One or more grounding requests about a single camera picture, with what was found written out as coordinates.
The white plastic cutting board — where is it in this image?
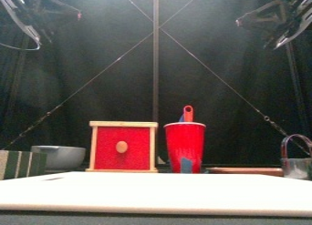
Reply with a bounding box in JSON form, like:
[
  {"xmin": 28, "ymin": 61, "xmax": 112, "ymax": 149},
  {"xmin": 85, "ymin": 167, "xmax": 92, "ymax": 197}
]
[{"xmin": 0, "ymin": 170, "xmax": 312, "ymax": 219}]

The green and white striped sponge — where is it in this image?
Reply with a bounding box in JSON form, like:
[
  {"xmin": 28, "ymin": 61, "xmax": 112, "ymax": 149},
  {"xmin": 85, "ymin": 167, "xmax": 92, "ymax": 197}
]
[{"xmin": 0, "ymin": 149, "xmax": 48, "ymax": 181}]

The thin grey cable loop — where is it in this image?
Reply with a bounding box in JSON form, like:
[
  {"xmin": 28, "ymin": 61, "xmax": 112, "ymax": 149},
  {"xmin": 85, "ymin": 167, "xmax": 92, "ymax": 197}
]
[{"xmin": 0, "ymin": 40, "xmax": 42, "ymax": 52}]

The wooden box with red drawer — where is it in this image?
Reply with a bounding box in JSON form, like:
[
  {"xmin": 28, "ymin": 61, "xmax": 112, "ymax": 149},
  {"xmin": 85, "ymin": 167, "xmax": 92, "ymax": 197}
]
[{"xmin": 85, "ymin": 120, "xmax": 159, "ymax": 174}]

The flat wooden tray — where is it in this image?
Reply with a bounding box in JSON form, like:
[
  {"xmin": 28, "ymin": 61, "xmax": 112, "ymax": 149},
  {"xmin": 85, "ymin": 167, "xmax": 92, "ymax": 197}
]
[{"xmin": 204, "ymin": 167, "xmax": 285, "ymax": 178}]

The orange utensil handle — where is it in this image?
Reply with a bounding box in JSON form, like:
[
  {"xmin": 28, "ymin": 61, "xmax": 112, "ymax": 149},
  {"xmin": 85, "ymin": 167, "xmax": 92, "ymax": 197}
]
[{"xmin": 182, "ymin": 105, "xmax": 195, "ymax": 124}]

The red plastic cup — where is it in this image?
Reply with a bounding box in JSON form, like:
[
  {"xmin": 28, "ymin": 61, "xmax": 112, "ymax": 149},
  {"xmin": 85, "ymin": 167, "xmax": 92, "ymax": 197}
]
[{"xmin": 161, "ymin": 121, "xmax": 207, "ymax": 174}]

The diagonal bracing wire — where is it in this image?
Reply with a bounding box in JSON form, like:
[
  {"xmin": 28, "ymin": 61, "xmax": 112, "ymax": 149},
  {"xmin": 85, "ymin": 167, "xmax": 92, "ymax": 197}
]
[
  {"xmin": 0, "ymin": 0, "xmax": 204, "ymax": 151},
  {"xmin": 116, "ymin": 0, "xmax": 312, "ymax": 159}
]

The vertical metal frame pole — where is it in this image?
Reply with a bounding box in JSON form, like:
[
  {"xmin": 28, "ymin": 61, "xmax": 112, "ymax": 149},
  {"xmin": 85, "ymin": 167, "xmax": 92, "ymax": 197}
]
[{"xmin": 151, "ymin": 0, "xmax": 159, "ymax": 123}]

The grey metal bowl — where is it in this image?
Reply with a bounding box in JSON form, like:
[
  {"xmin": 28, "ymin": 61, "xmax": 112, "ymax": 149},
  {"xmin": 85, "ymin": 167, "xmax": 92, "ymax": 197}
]
[{"xmin": 30, "ymin": 145, "xmax": 88, "ymax": 171}]

